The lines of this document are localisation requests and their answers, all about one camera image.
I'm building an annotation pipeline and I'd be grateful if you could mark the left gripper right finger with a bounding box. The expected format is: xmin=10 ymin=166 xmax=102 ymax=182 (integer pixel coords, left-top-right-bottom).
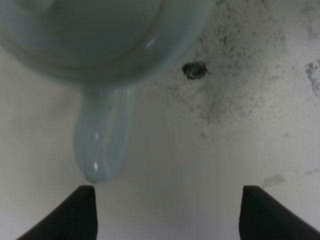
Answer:
xmin=238 ymin=185 xmax=320 ymax=240

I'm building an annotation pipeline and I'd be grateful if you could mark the light blue porcelain teapot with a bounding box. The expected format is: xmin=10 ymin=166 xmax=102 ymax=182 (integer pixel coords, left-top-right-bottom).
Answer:
xmin=0 ymin=0 xmax=214 ymax=184

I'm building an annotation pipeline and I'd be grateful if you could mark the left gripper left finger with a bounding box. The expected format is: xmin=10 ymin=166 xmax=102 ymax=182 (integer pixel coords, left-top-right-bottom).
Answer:
xmin=19 ymin=185 xmax=98 ymax=240

